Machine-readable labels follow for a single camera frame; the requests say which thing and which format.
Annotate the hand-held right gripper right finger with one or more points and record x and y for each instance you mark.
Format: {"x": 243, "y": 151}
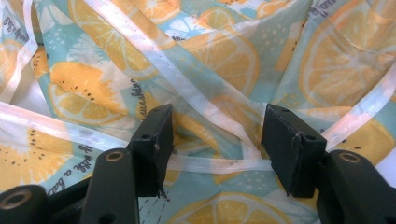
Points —
{"x": 292, "y": 155}

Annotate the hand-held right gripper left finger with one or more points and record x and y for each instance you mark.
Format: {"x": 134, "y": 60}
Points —
{"x": 149, "y": 161}

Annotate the citrus print fabric bag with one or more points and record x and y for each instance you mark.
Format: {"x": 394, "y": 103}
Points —
{"x": 218, "y": 46}

